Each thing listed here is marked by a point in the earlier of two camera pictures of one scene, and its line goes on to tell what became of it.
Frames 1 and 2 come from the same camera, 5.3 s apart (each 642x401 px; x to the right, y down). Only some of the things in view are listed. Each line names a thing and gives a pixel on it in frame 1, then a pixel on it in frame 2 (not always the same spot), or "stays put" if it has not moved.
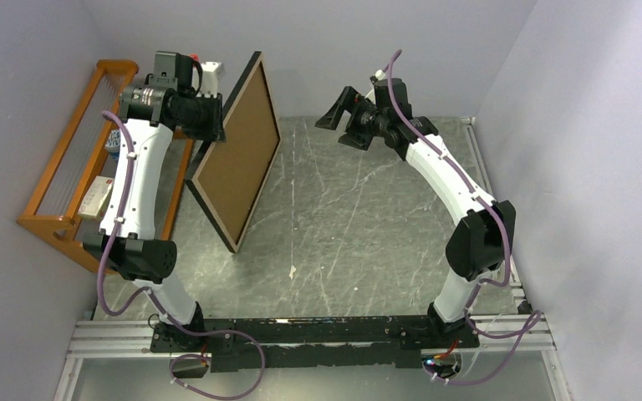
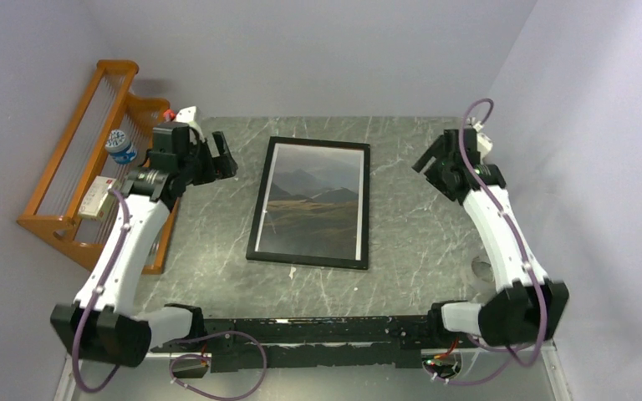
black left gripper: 214,130 → 217,168
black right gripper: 349,101 → 436,150
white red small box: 95,201 stays put
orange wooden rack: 50,215 stays put
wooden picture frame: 228,176 → 363,220
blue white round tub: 113,144 stays put
